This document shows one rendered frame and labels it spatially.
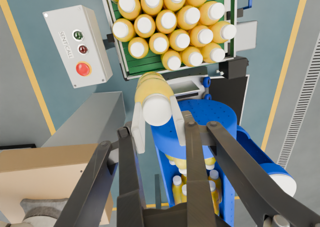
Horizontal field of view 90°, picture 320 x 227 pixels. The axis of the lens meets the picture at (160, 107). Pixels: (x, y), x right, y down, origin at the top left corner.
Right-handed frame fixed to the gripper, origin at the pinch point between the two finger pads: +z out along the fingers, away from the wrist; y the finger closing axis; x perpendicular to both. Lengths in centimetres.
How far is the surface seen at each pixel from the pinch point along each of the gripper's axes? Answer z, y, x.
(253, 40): 55, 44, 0
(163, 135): 22.7, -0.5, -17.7
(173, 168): 41, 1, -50
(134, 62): 51, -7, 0
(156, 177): 136, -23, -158
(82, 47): 29.4, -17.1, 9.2
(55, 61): 140, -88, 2
